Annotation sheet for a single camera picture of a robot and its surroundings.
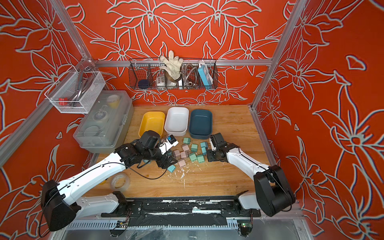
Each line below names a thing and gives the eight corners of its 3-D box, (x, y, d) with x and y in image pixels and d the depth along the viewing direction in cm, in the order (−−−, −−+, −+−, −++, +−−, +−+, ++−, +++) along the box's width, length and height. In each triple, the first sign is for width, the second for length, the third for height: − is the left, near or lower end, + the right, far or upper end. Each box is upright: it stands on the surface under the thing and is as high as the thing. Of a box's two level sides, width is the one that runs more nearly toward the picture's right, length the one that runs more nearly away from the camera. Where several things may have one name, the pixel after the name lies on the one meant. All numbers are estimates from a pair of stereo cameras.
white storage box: (164, 137, 103) (162, 132, 98) (167, 112, 118) (166, 107, 113) (188, 137, 103) (188, 132, 98) (188, 112, 118) (188, 107, 113)
